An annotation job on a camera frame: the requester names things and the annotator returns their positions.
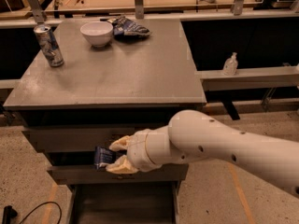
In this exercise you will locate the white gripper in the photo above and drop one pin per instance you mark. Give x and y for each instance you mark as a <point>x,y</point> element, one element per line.
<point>137,150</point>

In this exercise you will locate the blue rxbar blueberry wrapper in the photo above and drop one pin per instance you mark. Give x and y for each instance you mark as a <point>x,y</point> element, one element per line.
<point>103,157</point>

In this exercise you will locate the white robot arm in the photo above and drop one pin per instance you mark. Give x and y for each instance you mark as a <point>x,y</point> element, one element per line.
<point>194,136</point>

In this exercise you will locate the grey middle drawer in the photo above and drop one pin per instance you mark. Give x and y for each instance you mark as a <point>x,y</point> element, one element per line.
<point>87,174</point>

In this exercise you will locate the grey drawer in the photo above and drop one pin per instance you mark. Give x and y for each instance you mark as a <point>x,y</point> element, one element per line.
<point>87,174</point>
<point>79,138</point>
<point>125,203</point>

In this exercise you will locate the grey bottom drawer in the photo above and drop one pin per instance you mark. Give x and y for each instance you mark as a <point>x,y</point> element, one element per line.
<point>125,203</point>

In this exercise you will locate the grey top drawer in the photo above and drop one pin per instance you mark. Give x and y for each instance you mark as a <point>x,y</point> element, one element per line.
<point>79,138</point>

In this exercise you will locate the grey drawer cabinet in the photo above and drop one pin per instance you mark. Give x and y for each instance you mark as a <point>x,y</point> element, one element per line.
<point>127,82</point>

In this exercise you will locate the white ceramic bowl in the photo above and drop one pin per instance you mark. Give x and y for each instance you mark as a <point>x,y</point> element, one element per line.
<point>97,33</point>

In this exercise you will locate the black plug block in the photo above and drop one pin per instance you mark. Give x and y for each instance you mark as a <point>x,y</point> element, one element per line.
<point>8,214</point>

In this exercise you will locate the silver blue drink can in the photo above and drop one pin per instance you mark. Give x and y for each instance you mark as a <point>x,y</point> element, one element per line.
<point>49,45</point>

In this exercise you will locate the clear sanitizer bottle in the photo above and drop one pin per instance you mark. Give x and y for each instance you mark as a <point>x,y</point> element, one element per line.
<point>230,65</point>

